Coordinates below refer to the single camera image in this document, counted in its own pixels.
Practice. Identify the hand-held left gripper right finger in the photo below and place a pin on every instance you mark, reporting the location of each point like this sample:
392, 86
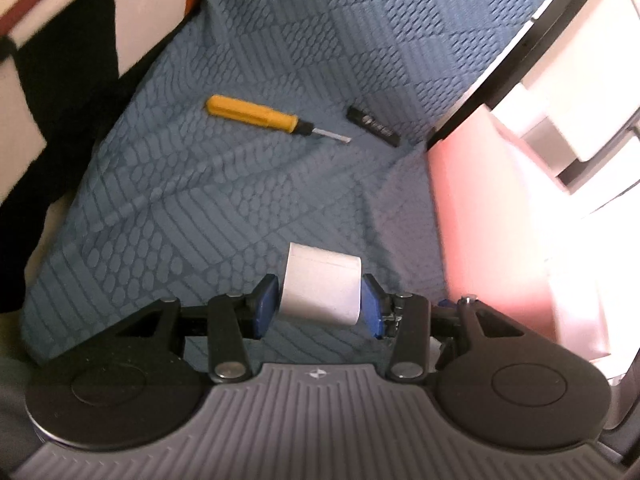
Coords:
372, 310

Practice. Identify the red black white striped blanket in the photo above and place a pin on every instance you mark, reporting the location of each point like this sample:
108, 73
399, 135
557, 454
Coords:
65, 60

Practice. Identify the white folding chair black frame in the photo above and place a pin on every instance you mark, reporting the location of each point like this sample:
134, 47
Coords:
500, 75

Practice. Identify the black stick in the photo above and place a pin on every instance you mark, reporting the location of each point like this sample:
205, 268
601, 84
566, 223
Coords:
372, 125

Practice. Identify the pink cardboard box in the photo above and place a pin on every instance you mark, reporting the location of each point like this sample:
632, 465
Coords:
480, 210

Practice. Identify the blue textured mat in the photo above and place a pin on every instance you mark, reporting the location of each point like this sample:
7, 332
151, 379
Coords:
250, 35

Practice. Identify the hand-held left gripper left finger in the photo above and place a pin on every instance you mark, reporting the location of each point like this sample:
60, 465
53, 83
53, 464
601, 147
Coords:
265, 305

